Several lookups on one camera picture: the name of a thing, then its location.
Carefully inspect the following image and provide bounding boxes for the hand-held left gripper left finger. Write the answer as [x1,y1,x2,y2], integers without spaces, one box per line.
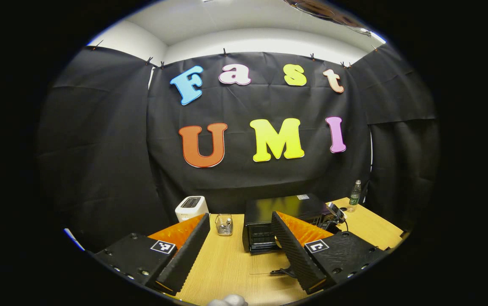
[94,213,211,296]

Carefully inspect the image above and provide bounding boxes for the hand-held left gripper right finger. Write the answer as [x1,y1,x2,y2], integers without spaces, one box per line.
[271,211,388,295]

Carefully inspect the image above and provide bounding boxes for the black electric oven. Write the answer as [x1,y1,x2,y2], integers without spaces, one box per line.
[241,194,339,279]

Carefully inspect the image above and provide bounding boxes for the clear plastic water bottle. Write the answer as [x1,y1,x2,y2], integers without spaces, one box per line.
[348,179,363,213]

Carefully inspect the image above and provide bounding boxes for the white toaster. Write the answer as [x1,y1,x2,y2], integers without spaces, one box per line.
[174,195,210,223]

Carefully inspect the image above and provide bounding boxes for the black backdrop cloth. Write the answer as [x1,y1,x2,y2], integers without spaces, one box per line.
[36,42,440,254]

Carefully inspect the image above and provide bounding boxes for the small wire basket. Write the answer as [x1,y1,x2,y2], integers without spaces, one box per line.
[215,213,234,237]

